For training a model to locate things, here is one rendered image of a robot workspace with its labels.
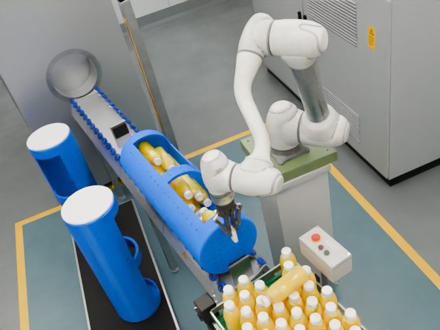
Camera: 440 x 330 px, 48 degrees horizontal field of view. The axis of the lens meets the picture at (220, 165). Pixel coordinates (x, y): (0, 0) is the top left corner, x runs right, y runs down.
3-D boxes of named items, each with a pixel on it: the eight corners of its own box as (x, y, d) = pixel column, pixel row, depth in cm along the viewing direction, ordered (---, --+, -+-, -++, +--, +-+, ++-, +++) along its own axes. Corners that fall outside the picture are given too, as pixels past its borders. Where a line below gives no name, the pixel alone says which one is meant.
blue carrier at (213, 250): (172, 163, 282) (162, 121, 265) (260, 254, 219) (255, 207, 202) (126, 184, 272) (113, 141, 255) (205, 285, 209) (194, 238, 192)
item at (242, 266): (251, 270, 215) (245, 252, 207) (253, 274, 213) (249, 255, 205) (232, 283, 212) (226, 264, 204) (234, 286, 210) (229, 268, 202)
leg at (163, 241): (177, 265, 347) (150, 201, 307) (180, 270, 343) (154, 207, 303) (169, 269, 345) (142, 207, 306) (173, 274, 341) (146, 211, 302)
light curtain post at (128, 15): (194, 203, 391) (126, -4, 284) (198, 207, 386) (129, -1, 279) (188, 207, 389) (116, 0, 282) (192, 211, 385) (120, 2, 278)
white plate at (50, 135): (31, 128, 325) (31, 129, 326) (22, 153, 303) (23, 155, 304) (71, 118, 323) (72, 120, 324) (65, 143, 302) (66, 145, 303)
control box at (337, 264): (319, 241, 210) (317, 224, 203) (352, 270, 196) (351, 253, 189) (300, 253, 207) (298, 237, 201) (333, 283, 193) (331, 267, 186)
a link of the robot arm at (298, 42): (310, 123, 246) (354, 128, 237) (301, 150, 240) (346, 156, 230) (274, 8, 184) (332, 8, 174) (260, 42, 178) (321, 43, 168)
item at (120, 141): (131, 139, 311) (124, 118, 301) (133, 141, 308) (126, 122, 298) (117, 146, 308) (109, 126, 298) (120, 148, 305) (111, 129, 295)
